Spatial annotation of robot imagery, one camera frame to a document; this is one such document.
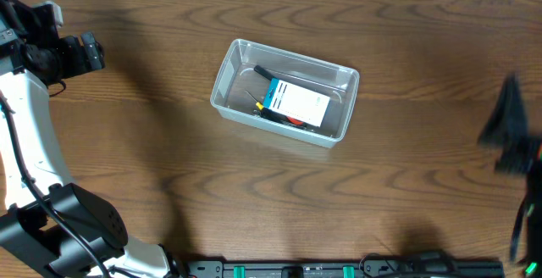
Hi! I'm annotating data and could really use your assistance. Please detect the clear plastic container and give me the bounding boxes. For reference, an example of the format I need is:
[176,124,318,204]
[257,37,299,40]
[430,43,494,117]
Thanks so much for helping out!
[210,39,360,148]

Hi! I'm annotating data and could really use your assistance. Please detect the red handled pliers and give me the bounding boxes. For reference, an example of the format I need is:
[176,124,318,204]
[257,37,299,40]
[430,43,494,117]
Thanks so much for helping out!
[286,116,305,126]

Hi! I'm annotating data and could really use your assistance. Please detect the white blue cardboard box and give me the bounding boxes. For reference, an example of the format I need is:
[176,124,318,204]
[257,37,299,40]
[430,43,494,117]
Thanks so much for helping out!
[263,79,330,127]

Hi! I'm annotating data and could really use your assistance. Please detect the small claw hammer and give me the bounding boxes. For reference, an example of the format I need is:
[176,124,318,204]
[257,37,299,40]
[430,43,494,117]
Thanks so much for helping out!
[253,65,274,81]

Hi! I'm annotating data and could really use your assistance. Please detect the black yellow screwdriver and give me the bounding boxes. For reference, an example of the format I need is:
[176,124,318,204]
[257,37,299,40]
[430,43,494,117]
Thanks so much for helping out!
[245,91,290,124]

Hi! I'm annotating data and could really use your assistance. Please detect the silver offset wrench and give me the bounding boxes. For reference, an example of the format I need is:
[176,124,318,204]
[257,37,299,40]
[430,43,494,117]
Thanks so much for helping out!
[254,110,315,132]

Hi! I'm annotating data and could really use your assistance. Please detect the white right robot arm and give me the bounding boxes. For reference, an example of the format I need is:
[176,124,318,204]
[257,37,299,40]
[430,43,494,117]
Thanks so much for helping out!
[478,73,541,277]

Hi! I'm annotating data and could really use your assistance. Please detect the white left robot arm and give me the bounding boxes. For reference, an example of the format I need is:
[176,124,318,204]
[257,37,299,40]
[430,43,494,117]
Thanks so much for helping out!
[1,0,186,277]

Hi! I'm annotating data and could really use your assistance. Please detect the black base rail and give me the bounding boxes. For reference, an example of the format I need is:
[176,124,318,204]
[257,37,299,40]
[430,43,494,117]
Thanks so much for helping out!
[185,251,506,278]

